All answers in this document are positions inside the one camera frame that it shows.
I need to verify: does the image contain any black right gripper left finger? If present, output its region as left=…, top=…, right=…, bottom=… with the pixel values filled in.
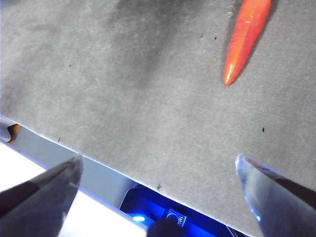
left=0, top=155, right=84, bottom=237

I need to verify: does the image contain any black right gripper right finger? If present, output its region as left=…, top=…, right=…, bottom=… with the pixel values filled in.
left=235, top=154, right=316, bottom=237

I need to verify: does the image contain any orange carrot with green leaves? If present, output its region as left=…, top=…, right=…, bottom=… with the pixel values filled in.
left=223, top=0, right=272, bottom=86

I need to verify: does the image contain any small orange and black object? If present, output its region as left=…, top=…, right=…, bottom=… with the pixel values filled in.
left=6, top=124, right=21, bottom=144

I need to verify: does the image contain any black device with blue light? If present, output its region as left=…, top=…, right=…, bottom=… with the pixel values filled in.
left=119, top=186, right=239, bottom=237

